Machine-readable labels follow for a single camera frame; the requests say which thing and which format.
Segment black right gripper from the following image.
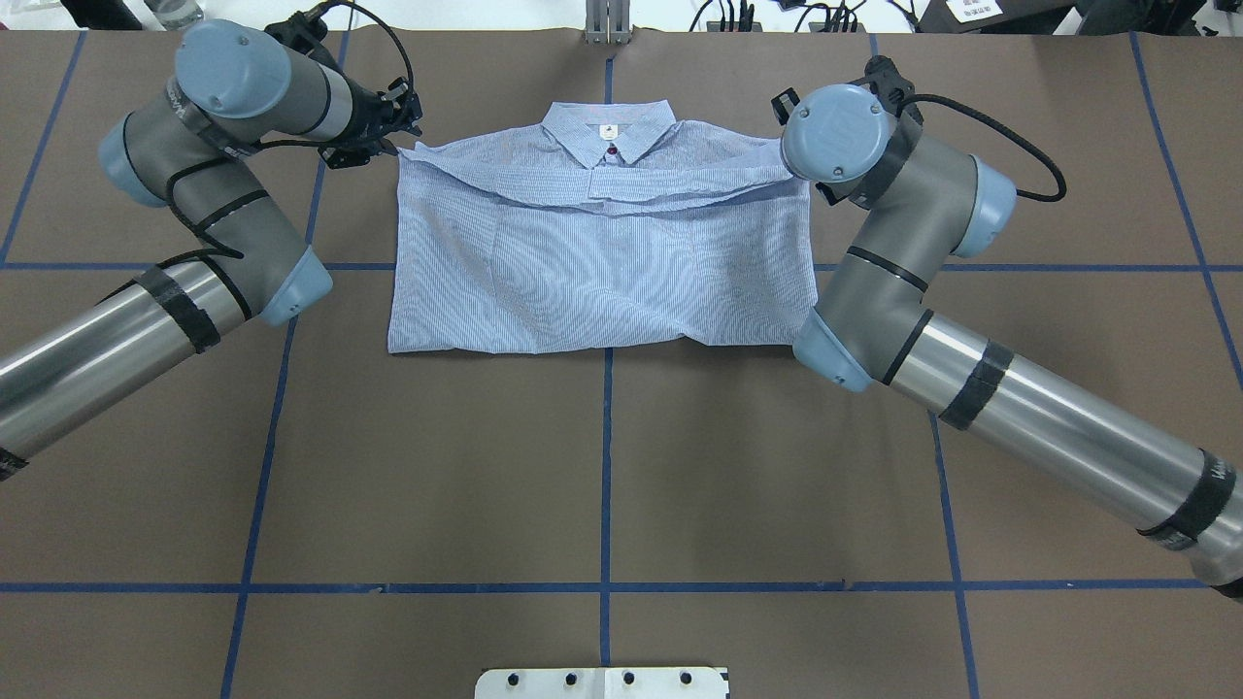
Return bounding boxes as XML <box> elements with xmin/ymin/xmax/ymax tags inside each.
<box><xmin>771</xmin><ymin>53</ymin><xmax>916</xmax><ymax>126</ymax></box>

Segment black power strip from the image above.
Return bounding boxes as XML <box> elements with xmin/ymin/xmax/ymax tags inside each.
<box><xmin>687</xmin><ymin>1</ymin><xmax>868</xmax><ymax>34</ymax></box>

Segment grey aluminium frame post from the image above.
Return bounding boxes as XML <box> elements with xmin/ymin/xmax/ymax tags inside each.
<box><xmin>585</xmin><ymin>0</ymin><xmax>633</xmax><ymax>46</ymax></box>

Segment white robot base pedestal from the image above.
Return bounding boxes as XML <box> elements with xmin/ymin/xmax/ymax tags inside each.
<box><xmin>472</xmin><ymin>665</ymin><xmax>731</xmax><ymax>698</ymax></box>

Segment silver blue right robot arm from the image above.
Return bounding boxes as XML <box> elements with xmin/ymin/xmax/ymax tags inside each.
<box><xmin>772</xmin><ymin>53</ymin><xmax>1241</xmax><ymax>601</ymax></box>

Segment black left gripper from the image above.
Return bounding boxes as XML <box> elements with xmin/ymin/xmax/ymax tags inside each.
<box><xmin>319</xmin><ymin>77</ymin><xmax>423</xmax><ymax>169</ymax></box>

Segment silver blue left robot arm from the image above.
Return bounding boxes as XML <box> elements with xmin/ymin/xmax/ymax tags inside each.
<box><xmin>1</xmin><ymin>1</ymin><xmax>423</xmax><ymax>479</ymax></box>

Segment light blue striped shirt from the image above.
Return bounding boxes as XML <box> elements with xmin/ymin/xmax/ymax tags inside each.
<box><xmin>387</xmin><ymin>101</ymin><xmax>818</xmax><ymax>354</ymax></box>

